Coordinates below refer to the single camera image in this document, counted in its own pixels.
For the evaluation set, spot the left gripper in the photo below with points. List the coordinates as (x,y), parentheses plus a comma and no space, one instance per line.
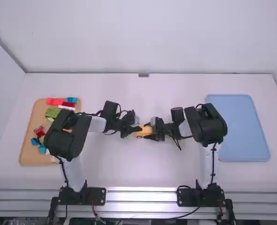
(126,126)

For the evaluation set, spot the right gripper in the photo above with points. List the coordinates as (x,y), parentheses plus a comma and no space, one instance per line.
(160,131)

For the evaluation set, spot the yellow toy car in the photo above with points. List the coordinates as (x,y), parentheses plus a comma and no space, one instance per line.
(145,131)

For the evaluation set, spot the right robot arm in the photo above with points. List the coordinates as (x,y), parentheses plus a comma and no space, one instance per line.
(206,124)

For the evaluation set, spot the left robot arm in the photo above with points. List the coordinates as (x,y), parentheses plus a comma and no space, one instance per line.
(65,133)

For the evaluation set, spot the blue toy brick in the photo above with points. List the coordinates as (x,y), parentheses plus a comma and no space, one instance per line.
(71,99)
(34,141)
(42,149)

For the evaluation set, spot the white toy brick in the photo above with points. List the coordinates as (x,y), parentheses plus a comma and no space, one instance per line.
(66,107)

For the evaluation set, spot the silver rails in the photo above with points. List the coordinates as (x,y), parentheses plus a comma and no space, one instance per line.
(138,201)

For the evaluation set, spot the green toy brick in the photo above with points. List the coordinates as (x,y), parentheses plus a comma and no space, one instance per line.
(52,112)

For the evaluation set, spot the blue mat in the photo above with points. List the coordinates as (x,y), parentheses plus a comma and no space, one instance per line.
(241,126)

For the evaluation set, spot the clear red toy brick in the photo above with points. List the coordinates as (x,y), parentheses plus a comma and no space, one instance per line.
(40,131)

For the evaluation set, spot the tan tray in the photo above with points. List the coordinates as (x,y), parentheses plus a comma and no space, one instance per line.
(33,150)

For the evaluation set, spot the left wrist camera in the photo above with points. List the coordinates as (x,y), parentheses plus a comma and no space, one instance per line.
(136,120)

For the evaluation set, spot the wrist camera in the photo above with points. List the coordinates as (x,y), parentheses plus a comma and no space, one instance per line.
(136,120)
(152,122)

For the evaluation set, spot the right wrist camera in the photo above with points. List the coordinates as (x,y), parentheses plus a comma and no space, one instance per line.
(152,122)

